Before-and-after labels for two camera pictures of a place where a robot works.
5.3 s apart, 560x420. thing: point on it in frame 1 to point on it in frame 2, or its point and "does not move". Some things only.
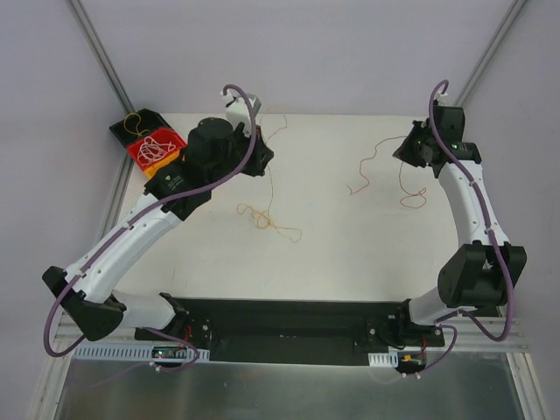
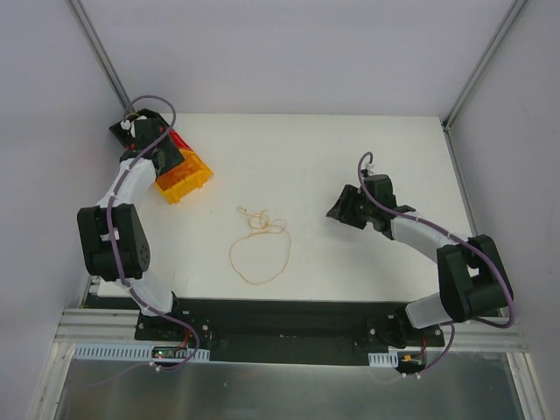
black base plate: (293, 331) does not move
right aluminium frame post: (488, 50) does not move
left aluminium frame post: (102, 55) does not move
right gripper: (411, 150) to (353, 208)
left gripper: (258, 154) to (171, 154)
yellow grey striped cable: (263, 220) to (264, 253)
